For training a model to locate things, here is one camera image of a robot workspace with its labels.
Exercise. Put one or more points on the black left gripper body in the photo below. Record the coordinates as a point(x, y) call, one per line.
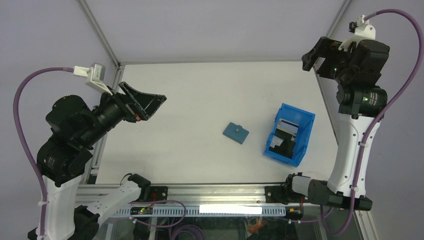
point(115, 109)

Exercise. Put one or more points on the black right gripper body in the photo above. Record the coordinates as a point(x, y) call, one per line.
point(335, 65)

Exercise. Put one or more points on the blue plastic bin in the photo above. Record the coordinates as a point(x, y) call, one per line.
point(289, 138)

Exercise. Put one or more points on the teal leather card holder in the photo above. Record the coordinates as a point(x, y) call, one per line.
point(236, 133)

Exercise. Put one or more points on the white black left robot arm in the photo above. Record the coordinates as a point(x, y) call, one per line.
point(62, 160)

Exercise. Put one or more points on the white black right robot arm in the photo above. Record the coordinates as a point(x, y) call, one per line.
point(356, 69)

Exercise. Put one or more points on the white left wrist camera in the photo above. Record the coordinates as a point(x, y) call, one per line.
point(94, 77)

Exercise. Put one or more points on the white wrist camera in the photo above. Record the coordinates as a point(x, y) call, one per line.
point(361, 29)
point(94, 77)

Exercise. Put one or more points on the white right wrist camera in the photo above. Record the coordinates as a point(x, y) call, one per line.
point(361, 29)

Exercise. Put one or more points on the aluminium front mounting rail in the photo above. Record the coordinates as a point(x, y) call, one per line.
point(198, 194)

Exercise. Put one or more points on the white slotted cable duct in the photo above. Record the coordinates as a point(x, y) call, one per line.
point(204, 210)

